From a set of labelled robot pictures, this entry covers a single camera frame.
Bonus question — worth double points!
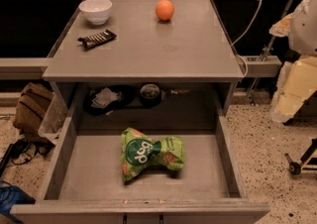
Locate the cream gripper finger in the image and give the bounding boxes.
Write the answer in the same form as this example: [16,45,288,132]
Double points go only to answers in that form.
[270,56,317,123]
[268,13,293,38]

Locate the green rice chip bag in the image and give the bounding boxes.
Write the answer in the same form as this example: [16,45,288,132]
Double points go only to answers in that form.
[121,128,185,182]

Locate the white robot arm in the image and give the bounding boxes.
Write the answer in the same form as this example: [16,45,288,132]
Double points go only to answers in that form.
[269,0,317,123]

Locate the grey counter cabinet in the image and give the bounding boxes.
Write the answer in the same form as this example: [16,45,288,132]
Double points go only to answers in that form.
[43,0,243,109]

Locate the grey open top drawer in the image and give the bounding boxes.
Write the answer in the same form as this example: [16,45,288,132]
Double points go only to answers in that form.
[10,83,271,224]

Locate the brown bag on floor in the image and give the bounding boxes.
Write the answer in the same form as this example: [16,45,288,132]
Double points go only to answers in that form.
[13,82,53,142]

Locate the metal stand pole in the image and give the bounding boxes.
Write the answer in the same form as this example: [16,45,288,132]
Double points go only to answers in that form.
[246,0,309,105]

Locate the black wheeled cart base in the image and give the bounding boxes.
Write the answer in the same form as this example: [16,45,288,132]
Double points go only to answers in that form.
[284,139,317,175]

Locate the orange fruit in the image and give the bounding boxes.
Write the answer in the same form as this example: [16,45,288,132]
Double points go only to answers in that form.
[156,0,174,21]

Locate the black tape roll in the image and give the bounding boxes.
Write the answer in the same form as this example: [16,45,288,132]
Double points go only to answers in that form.
[140,83,161,108]

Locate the white ceramic bowl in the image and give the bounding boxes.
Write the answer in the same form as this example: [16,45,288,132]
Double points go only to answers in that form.
[79,0,112,25]

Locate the dark chocolate bar wrapper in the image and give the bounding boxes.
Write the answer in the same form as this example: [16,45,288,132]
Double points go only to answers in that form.
[77,30,117,50]

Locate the black tray with papers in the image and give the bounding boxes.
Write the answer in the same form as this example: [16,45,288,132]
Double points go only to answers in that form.
[83,85,135,116]

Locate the clear plastic bin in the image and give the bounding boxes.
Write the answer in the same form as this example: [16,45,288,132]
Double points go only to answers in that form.
[38,96,67,145]

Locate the blue object on floor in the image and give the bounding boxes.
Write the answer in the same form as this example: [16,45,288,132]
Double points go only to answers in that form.
[0,180,36,224]

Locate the white power cable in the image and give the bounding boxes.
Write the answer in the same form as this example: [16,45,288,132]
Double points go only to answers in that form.
[230,0,264,78]

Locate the black cables on floor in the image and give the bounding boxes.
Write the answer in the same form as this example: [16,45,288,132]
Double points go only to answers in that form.
[0,138,53,177]

